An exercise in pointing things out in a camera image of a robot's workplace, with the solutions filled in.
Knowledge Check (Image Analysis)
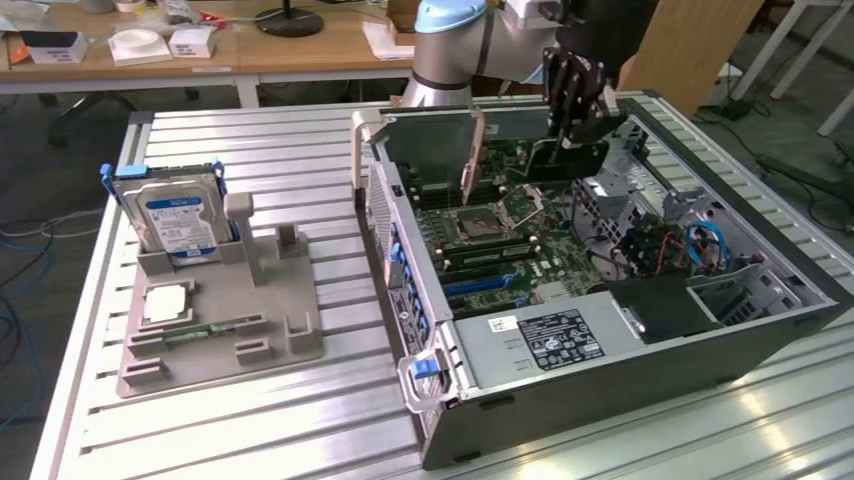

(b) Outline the RAM stick with black chips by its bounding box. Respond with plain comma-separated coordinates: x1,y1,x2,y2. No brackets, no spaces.
440,242,540,267

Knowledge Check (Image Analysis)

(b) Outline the blue expansion slot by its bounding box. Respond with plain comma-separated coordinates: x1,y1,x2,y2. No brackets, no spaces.
441,272,520,297

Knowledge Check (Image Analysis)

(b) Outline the small white labelled box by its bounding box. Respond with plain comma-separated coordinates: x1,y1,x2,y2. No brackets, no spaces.
166,26,217,60

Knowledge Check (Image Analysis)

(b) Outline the white table frame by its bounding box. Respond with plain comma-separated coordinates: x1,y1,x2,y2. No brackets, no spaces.
728,0,854,137

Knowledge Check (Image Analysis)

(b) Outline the open black PC case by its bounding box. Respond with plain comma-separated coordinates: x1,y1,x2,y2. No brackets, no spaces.
349,95,854,472

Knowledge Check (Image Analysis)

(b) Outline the blue data wire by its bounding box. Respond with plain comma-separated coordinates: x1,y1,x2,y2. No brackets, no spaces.
684,218,733,275

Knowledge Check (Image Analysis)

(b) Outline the CPU socket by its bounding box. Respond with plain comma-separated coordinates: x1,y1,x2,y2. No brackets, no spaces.
452,205,516,240

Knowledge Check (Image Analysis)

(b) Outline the graphics card with metal bracket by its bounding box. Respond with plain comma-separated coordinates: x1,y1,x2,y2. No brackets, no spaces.
457,103,613,207

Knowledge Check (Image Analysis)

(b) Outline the green RAM stick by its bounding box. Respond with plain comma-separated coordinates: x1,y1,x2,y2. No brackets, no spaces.
161,319,241,344

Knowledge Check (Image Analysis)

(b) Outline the CPU chip silver lid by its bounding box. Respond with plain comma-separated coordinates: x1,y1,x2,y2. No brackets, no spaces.
141,285,192,324

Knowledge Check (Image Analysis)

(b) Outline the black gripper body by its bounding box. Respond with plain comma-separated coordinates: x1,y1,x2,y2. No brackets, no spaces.
555,0,653,69

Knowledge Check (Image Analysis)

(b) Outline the green motherboard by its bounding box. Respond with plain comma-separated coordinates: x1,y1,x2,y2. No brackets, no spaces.
398,167,625,315

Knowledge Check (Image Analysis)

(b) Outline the white box with black lid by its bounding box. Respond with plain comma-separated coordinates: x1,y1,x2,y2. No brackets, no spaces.
17,29,89,65

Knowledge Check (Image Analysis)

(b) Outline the metal disk bay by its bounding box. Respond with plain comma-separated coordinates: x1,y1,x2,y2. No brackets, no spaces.
684,262,803,327

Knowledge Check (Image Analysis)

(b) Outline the black round lamp base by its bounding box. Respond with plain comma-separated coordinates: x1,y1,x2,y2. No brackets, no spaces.
254,0,325,38

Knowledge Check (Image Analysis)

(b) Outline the stack of white papers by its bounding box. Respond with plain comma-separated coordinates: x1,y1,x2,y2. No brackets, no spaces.
361,19,417,61

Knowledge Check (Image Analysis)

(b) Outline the wooden desk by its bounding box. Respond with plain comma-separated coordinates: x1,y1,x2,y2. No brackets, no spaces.
236,0,601,109
0,0,241,109

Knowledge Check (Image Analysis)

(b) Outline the gray parts rack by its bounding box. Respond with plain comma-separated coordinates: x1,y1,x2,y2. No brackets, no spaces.
116,192,328,400

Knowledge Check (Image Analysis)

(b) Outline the metal socket cover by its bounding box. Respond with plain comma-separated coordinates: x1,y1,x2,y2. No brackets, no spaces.
496,183,547,227

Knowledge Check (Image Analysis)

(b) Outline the wooden cabinet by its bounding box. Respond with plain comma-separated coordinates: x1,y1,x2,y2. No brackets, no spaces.
612,0,767,117

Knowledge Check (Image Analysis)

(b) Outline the white floor cable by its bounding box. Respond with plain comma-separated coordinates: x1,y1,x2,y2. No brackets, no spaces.
0,207,108,240

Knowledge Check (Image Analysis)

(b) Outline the red power wire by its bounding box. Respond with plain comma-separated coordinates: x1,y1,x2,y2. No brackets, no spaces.
653,225,687,272

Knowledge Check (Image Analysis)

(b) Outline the hard disk in blue caddy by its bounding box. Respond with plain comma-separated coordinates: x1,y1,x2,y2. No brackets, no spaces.
97,158,232,267

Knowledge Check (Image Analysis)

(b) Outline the blue floor cable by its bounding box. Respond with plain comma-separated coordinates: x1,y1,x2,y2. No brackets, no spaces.
0,234,58,429

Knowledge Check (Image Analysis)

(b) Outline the gray power supply unit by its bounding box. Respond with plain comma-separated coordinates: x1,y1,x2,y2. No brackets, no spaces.
444,291,645,390

